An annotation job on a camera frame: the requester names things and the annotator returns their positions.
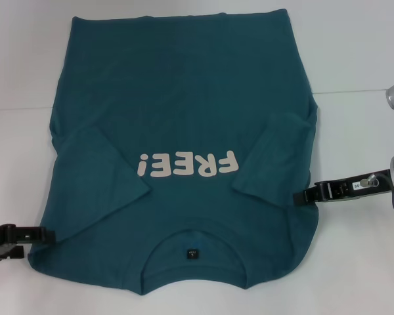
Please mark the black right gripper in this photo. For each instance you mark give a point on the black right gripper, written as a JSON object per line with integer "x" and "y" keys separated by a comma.
{"x": 361, "y": 187}

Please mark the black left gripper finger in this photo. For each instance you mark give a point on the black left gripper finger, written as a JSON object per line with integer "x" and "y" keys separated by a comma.
{"x": 6, "y": 252}
{"x": 36, "y": 235}

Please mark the teal t-shirt with FREE print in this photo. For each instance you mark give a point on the teal t-shirt with FREE print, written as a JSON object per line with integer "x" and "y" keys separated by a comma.
{"x": 184, "y": 98}

